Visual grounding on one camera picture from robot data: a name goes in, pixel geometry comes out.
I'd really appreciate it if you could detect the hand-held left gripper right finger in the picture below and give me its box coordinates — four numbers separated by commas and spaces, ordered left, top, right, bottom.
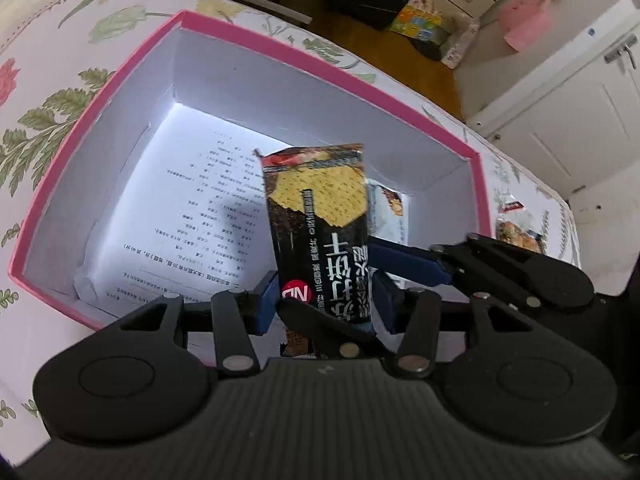
372, 272, 551, 378

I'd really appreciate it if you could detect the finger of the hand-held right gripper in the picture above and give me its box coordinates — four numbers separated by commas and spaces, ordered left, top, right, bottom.
370, 232, 545, 312
276, 304, 397, 359

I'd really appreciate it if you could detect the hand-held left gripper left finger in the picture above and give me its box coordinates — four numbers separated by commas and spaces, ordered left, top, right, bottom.
97, 272, 278, 378

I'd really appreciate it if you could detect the white cookie snack packet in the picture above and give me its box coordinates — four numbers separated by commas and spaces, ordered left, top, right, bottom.
366, 184, 412, 242
494, 200, 545, 256

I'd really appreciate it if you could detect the black cracker packet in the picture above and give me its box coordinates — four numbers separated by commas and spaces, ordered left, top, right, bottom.
254, 142, 373, 358

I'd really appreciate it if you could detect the pink cardboard box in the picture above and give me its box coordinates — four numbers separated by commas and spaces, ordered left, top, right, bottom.
7, 10, 483, 331

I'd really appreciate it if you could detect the printed paper sheet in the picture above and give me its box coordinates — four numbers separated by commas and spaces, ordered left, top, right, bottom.
75, 102, 283, 313

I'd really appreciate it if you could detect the white panel door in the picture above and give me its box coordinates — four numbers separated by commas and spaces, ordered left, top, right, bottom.
452, 0, 640, 201

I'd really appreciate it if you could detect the black round floor object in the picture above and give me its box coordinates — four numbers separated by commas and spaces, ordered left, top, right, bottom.
412, 35, 446, 60

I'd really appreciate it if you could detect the white plastic bag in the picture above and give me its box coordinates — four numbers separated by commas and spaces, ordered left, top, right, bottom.
441, 19, 482, 69

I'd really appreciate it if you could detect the colourful gift box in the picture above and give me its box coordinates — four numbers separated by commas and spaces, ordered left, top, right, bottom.
389, 0, 447, 43

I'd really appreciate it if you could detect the pink paper bag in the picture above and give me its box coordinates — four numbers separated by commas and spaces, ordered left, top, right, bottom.
500, 0, 553, 52

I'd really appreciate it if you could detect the floral bedsheet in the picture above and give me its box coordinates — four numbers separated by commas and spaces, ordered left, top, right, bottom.
0, 0, 583, 466

